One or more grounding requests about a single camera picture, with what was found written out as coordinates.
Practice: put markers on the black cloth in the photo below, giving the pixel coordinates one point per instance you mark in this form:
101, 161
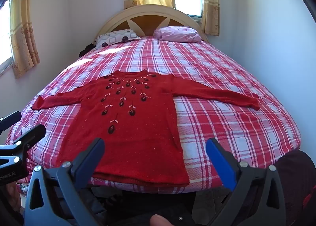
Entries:
87, 49

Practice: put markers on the dark maroon cloth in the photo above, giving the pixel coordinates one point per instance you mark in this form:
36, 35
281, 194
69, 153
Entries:
298, 179

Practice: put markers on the side window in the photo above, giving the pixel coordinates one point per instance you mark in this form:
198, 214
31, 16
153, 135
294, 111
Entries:
5, 36

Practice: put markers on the pink pillow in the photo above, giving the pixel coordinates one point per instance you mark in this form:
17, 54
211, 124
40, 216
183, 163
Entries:
177, 34

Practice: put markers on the red plaid bed sheet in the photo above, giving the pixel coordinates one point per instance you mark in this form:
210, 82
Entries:
222, 93

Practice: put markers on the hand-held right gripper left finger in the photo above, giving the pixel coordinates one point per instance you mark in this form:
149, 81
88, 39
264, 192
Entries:
98, 155

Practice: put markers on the person's right hand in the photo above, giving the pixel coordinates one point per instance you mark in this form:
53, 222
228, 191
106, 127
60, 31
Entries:
160, 220

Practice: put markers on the narrow yellow patterned curtain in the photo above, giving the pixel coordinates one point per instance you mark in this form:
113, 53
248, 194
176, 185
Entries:
211, 6

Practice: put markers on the grey patterned pillow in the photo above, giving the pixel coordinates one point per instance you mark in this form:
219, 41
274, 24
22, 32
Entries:
116, 37

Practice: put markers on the yellow side window curtain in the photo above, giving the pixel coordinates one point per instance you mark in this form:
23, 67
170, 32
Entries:
23, 38

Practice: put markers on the red embroidered knit sweater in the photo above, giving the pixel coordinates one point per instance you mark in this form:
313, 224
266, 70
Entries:
138, 142

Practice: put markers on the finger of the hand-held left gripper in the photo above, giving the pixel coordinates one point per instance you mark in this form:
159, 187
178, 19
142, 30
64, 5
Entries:
32, 135
11, 118

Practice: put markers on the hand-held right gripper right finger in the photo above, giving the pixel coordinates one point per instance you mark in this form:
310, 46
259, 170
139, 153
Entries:
219, 162

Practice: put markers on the cream wooden headboard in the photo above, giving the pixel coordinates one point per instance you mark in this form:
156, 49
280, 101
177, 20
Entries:
148, 10

